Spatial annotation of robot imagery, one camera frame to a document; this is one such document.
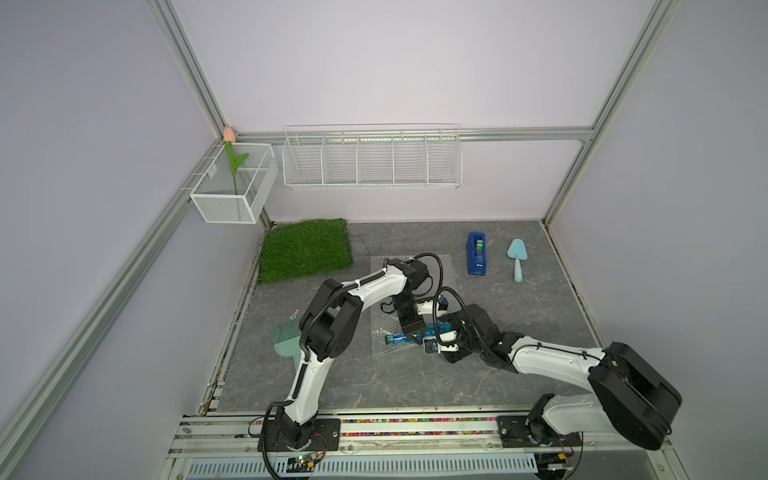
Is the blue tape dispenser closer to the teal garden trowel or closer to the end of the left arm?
the teal garden trowel

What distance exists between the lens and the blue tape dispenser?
1.04 meters

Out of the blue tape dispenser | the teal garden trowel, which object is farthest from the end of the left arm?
the teal garden trowel
